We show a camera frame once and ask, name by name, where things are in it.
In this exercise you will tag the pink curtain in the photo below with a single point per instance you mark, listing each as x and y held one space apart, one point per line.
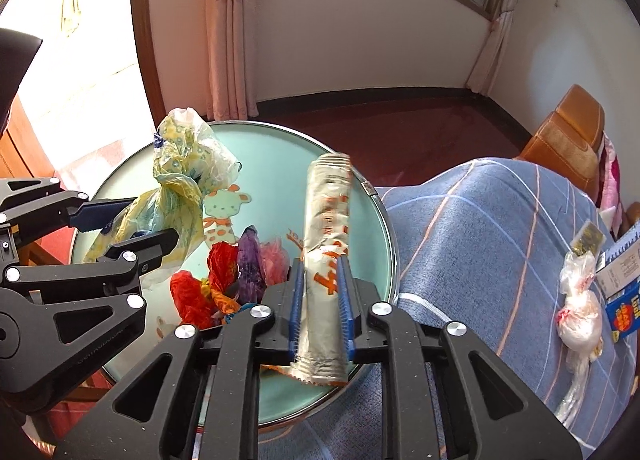
230 29

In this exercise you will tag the dark green small packet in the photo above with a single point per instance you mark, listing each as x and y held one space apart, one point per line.
589 239

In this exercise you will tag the blue plaid tablecloth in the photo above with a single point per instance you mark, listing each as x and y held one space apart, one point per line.
475 250

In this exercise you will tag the pale yellow printed plastic bag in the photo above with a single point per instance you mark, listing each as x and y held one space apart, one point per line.
185 149

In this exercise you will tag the purple foil wrapper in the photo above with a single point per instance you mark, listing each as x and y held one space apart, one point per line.
250 260

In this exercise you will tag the pink floral cloth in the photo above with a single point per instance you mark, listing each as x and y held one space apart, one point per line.
611 174

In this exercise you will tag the clear plastic wrapper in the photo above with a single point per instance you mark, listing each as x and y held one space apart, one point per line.
575 390

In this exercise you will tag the long silver snack wrapper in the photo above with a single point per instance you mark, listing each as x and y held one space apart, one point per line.
325 220

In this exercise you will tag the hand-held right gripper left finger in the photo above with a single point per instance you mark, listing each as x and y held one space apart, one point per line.
296 305

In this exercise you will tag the pink plastic bag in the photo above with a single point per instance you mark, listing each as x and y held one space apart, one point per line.
275 260

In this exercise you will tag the tall white milk carton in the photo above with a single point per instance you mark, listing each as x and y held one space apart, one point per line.
622 260

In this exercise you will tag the red orange snack wrapper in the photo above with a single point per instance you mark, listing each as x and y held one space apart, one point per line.
222 265

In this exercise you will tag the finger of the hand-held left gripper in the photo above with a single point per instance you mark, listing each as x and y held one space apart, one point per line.
140 247
95 215

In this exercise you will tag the wooden cabinet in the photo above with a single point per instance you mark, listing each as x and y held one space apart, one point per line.
25 149

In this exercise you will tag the brown leather sofa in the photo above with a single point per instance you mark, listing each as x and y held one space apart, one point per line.
631 220

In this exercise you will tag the red plastic bag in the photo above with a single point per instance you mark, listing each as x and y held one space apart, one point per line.
190 297

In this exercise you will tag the dark object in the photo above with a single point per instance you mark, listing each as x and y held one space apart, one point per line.
17 69

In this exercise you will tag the orange leather armchair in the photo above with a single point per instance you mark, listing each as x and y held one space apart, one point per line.
565 139

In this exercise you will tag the beige curtain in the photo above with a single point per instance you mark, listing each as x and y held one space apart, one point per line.
495 39

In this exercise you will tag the wooden door frame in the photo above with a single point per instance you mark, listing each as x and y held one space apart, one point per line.
147 39

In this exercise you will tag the clear white plastic bag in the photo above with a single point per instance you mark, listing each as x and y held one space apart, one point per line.
580 320

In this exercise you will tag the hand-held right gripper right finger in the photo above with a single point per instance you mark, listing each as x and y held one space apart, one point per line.
345 305

